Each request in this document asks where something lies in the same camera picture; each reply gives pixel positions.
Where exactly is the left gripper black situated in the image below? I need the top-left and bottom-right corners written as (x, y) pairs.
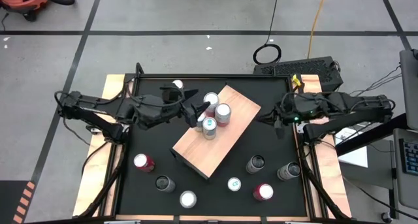
top-left (153, 85), bottom-right (211, 127)

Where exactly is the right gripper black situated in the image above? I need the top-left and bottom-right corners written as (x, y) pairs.
top-left (257, 92), bottom-right (316, 140)

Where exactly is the white Celsius can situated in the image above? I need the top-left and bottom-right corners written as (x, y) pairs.
top-left (155, 174), bottom-right (176, 194)
top-left (245, 154), bottom-right (266, 175)
top-left (276, 161), bottom-right (302, 182)

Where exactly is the white paper sheet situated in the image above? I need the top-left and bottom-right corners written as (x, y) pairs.
top-left (335, 125), bottom-right (369, 168)

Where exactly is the black metal beam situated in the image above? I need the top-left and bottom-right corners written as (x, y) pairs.
top-left (335, 112), bottom-right (409, 157)

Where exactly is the black table mat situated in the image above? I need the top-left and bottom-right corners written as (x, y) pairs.
top-left (116, 76), bottom-right (310, 217)

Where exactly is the light grey computer tower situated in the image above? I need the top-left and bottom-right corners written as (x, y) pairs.
top-left (399, 48), bottom-right (418, 131)

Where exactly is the dark computer keyboard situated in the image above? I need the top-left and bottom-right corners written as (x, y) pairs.
top-left (398, 138), bottom-right (418, 176)

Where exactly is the grey desk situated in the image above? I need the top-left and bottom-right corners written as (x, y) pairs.
top-left (390, 127), bottom-right (418, 212)

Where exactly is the orange shop vacuum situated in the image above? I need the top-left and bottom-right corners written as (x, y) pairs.
top-left (0, 0), bottom-right (50, 22)

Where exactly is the black orange striped floor mat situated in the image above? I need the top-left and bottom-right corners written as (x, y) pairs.
top-left (0, 180), bottom-right (37, 224)

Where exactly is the wooden shelf with black frame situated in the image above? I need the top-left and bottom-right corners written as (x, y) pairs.
top-left (169, 84), bottom-right (262, 181)

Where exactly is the yellow floor cable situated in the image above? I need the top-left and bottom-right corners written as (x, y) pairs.
top-left (306, 0), bottom-right (329, 60)

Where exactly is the black aluminium table frame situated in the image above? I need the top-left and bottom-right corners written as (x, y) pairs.
top-left (76, 62), bottom-right (352, 224)

